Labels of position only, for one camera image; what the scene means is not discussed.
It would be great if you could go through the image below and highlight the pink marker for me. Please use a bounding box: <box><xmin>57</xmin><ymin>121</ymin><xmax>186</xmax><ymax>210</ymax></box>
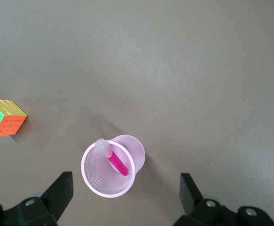
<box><xmin>94</xmin><ymin>138</ymin><xmax>129</xmax><ymax>176</ymax></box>

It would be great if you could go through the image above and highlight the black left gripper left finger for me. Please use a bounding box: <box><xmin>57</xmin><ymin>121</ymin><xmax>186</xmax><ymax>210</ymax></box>
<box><xmin>0</xmin><ymin>171</ymin><xmax>74</xmax><ymax>226</ymax></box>

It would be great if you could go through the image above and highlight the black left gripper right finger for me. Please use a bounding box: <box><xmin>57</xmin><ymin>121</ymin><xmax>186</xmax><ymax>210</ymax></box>
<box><xmin>173</xmin><ymin>173</ymin><xmax>274</xmax><ymax>226</ymax></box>

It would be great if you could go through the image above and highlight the pink mesh cup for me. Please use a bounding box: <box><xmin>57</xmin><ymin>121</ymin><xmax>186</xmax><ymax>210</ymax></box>
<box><xmin>81</xmin><ymin>134</ymin><xmax>146</xmax><ymax>198</ymax></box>

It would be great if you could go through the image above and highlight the colourful puzzle cube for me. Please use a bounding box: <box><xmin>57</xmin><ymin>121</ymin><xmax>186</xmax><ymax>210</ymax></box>
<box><xmin>0</xmin><ymin>99</ymin><xmax>28</xmax><ymax>138</ymax></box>

